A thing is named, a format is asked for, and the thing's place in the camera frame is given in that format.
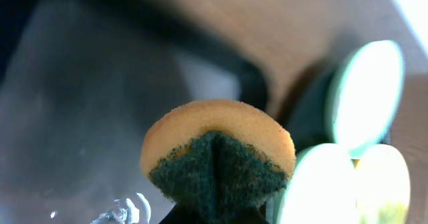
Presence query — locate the black rectangular water tray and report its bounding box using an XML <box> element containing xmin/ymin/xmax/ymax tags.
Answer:
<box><xmin>1</xmin><ymin>0</ymin><xmax>268</xmax><ymax>224</ymax></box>

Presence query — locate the yellow green scrubbing sponge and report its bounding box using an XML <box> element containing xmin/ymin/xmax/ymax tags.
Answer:
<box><xmin>140</xmin><ymin>100</ymin><xmax>296</xmax><ymax>223</ymax></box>

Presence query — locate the yellow plate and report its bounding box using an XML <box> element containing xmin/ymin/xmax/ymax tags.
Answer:
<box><xmin>355</xmin><ymin>144</ymin><xmax>411</xmax><ymax>224</ymax></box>

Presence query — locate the top light green plate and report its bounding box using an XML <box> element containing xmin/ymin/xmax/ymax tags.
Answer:
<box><xmin>324</xmin><ymin>40</ymin><xmax>405</xmax><ymax>158</ymax></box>

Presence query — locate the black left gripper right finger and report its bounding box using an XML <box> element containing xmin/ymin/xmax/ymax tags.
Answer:
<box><xmin>231</xmin><ymin>207</ymin><xmax>268</xmax><ymax>224</ymax></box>

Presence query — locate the lower light green plate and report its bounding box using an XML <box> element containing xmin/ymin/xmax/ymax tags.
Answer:
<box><xmin>274</xmin><ymin>144</ymin><xmax>358</xmax><ymax>224</ymax></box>

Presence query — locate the light green plate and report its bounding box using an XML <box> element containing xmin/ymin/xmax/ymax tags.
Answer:
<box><xmin>274</xmin><ymin>144</ymin><xmax>358</xmax><ymax>224</ymax></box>
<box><xmin>324</xmin><ymin>40</ymin><xmax>405</xmax><ymax>158</ymax></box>

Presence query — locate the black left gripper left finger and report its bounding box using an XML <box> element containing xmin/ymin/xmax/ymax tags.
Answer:
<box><xmin>159</xmin><ymin>205</ymin><xmax>201</xmax><ymax>224</ymax></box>

